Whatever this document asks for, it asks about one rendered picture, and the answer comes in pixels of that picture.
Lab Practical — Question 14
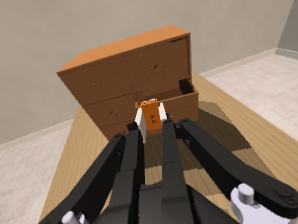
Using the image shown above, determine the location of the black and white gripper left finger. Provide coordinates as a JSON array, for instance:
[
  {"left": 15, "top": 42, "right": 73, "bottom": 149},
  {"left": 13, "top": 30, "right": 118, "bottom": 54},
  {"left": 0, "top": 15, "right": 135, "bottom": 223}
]
[{"left": 38, "top": 108, "right": 147, "bottom": 224}]

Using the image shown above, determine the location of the small brown chest of drawers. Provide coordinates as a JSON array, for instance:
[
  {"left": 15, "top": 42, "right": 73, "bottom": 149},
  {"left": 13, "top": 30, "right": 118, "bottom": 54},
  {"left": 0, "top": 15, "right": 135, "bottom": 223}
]
[{"left": 56, "top": 25, "right": 192, "bottom": 141}]

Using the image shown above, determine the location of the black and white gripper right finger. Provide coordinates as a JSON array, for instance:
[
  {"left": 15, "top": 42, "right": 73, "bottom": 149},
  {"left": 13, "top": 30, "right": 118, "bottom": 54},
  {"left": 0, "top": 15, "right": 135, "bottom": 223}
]
[{"left": 158, "top": 103, "right": 298, "bottom": 224}]

